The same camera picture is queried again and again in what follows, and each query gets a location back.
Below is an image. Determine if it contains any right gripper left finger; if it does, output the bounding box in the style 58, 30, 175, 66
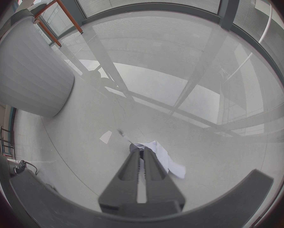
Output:
98, 150, 140, 208

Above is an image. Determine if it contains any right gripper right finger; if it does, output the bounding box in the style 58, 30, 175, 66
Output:
143, 149, 186, 208

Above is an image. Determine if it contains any white paper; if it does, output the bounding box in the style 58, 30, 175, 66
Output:
118, 130, 186, 179

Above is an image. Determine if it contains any white trash bin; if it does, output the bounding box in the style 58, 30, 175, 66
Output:
0, 9, 75, 118

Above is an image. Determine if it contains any white chair with wooden legs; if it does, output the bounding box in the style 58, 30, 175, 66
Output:
19, 0, 83, 48

